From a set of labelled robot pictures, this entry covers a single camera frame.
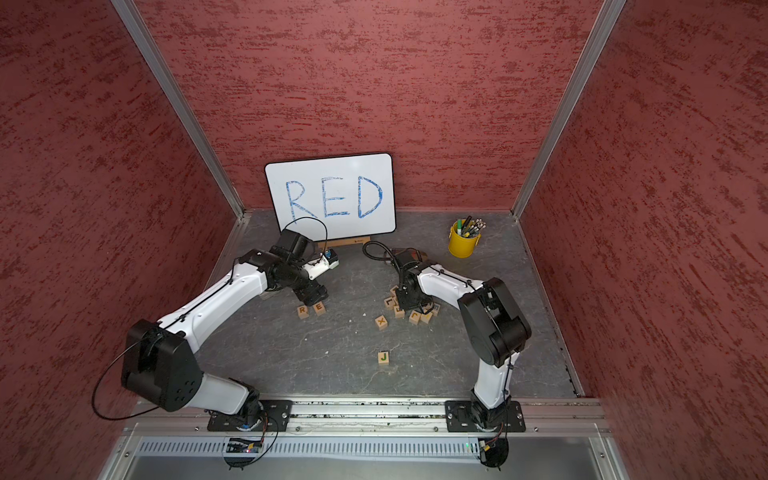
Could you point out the yellow pen cup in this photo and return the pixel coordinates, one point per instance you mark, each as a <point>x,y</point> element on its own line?
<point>459,246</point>

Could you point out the whiteboard with RED written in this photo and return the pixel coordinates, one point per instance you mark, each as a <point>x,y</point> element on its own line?
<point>334,198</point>

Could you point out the pens in cup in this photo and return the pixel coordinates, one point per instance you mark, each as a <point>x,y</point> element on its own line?
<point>469,227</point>

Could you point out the plaid brown glasses case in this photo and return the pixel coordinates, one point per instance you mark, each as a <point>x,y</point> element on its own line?
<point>419,255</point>

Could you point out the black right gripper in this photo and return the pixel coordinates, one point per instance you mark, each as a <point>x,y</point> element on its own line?
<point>405,304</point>

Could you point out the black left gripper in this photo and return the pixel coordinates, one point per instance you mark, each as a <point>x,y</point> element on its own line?
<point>311,293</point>

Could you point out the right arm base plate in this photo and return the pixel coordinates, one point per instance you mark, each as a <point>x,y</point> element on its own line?
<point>473,416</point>

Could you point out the wooden whiteboard stand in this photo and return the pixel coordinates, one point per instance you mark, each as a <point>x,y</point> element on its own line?
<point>348,241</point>

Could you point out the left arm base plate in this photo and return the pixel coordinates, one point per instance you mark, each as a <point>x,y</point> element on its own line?
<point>256,416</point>

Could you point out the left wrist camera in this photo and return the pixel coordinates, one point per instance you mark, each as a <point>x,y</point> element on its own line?
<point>328,260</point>

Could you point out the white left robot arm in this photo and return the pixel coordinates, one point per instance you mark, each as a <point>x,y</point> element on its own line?
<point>160,364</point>

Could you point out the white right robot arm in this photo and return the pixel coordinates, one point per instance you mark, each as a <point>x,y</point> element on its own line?
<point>495,325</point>

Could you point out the wooden block letter X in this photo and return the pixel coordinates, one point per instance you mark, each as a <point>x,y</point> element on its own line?
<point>381,322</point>

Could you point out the wooden block letter E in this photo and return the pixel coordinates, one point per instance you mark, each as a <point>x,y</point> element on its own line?
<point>320,308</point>

